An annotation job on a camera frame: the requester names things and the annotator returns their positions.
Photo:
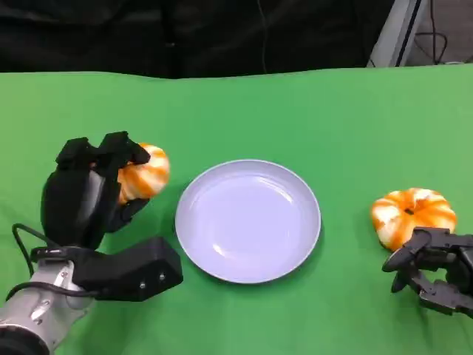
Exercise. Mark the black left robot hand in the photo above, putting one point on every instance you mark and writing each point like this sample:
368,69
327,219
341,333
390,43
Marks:
77,207

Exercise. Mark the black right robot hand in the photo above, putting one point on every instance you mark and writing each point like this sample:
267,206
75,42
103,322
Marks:
458,262

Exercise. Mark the orange white toy bread roll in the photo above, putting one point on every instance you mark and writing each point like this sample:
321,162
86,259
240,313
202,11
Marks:
148,177
417,218

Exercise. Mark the lilac plate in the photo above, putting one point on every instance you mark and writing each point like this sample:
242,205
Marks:
247,222

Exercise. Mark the green table cloth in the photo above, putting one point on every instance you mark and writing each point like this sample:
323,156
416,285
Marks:
236,118

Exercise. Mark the black table drape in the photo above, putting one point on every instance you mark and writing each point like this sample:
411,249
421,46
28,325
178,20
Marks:
148,37

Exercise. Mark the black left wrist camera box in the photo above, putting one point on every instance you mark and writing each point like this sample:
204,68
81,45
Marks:
140,266

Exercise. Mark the grey metal frame post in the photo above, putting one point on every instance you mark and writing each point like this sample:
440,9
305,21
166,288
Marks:
397,33

